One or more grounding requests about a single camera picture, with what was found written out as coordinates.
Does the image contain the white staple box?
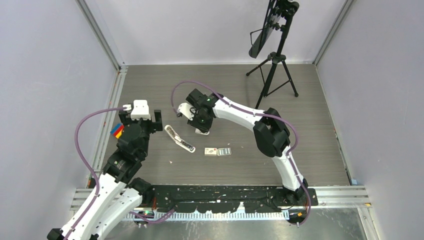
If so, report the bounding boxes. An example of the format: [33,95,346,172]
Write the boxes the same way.
[204,147,218,156]

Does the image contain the staple box tray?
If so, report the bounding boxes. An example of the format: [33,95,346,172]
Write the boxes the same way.
[217,147,232,156]

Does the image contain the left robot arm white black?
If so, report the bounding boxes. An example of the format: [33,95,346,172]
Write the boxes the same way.
[47,107,163,240]

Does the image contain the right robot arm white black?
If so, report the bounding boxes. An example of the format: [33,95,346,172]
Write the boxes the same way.
[176,89,307,205]

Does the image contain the yellow green colourful block toy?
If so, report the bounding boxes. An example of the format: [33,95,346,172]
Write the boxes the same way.
[110,123,124,139]

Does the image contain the black tripod stand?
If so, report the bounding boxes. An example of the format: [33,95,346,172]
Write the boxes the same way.
[245,6,299,123]

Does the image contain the black tablet on tripod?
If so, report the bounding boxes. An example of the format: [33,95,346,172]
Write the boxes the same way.
[248,0,300,59]

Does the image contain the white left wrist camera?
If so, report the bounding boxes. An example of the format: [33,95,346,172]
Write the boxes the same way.
[130,100,151,121]

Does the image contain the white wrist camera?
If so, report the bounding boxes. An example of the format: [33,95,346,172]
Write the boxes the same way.
[177,102,197,121]
[130,100,151,121]

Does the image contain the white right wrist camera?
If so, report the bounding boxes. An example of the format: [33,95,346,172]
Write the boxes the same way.
[177,102,197,121]

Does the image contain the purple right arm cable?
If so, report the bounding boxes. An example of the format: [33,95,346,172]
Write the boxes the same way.
[170,80,312,228]

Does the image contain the aluminium cable duct rail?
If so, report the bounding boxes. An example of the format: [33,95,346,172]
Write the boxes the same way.
[123,210,290,221]

